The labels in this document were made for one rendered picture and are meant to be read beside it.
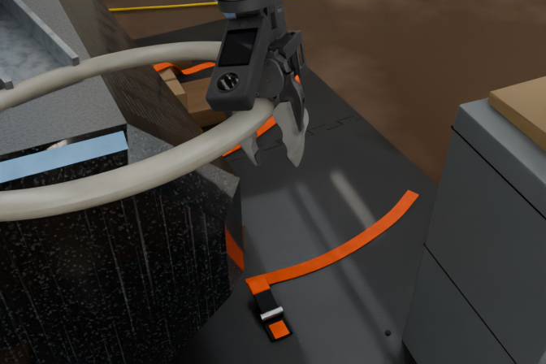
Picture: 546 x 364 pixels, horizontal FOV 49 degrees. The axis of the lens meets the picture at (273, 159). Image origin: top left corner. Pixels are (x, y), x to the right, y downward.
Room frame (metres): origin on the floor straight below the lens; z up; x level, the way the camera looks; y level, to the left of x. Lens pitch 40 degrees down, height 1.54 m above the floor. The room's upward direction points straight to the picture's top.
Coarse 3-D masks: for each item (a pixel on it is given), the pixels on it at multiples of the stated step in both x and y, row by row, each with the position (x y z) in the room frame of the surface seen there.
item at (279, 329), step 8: (256, 280) 1.18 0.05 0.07; (264, 280) 1.18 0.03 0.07; (256, 288) 1.15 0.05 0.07; (264, 288) 1.15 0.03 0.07; (256, 296) 1.13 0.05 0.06; (264, 296) 1.13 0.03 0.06; (272, 296) 1.14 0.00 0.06; (264, 304) 1.11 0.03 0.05; (272, 304) 1.11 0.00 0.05; (256, 312) 1.10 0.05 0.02; (264, 312) 1.08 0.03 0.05; (272, 312) 1.08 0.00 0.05; (280, 312) 1.09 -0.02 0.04; (264, 320) 1.06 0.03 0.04; (272, 320) 1.07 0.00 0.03; (280, 320) 1.07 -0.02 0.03; (264, 328) 1.05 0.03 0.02; (272, 328) 1.04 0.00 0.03; (280, 328) 1.04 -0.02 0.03; (288, 328) 1.04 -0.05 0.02; (272, 336) 1.01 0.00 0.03; (280, 336) 1.01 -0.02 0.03
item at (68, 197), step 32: (96, 64) 0.85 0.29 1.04; (128, 64) 0.86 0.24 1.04; (0, 96) 0.75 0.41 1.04; (32, 96) 0.79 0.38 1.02; (224, 128) 0.50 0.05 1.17; (256, 128) 0.53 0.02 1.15; (160, 160) 0.45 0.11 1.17; (192, 160) 0.46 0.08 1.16; (0, 192) 0.43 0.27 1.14; (32, 192) 0.42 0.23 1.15; (64, 192) 0.42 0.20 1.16; (96, 192) 0.42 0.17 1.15; (128, 192) 0.43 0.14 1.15
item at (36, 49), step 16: (0, 0) 1.08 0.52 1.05; (16, 0) 1.01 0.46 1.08; (0, 16) 1.03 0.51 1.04; (16, 16) 1.02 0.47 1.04; (32, 16) 0.96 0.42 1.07; (0, 32) 0.97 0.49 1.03; (16, 32) 0.98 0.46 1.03; (32, 32) 0.96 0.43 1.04; (48, 32) 0.91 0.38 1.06; (0, 48) 0.92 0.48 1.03; (16, 48) 0.93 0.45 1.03; (32, 48) 0.93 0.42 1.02; (48, 48) 0.92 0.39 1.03; (64, 48) 0.87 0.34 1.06; (0, 64) 0.88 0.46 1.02; (16, 64) 0.88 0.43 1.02; (32, 64) 0.88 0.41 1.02; (48, 64) 0.88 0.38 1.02; (64, 64) 0.87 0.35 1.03; (0, 80) 0.78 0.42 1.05; (16, 80) 0.83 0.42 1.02; (80, 80) 0.85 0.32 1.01
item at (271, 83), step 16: (224, 0) 0.60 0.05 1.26; (240, 0) 0.59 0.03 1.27; (256, 0) 0.59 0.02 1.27; (272, 0) 0.60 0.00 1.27; (240, 16) 0.61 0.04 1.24; (272, 16) 0.64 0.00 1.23; (272, 32) 0.62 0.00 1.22; (288, 32) 0.65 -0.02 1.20; (272, 48) 0.60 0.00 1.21; (288, 48) 0.60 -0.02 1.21; (272, 64) 0.57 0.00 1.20; (288, 64) 0.62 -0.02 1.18; (304, 64) 0.63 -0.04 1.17; (272, 80) 0.57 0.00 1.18; (256, 96) 0.58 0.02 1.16; (272, 96) 0.57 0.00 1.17
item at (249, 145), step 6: (252, 138) 0.57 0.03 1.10; (240, 144) 0.58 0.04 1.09; (246, 144) 0.57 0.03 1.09; (252, 144) 0.57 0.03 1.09; (246, 150) 0.57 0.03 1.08; (252, 150) 0.57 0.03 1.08; (258, 150) 0.58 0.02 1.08; (252, 156) 0.57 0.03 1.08; (258, 156) 0.58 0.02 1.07; (258, 162) 0.57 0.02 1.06
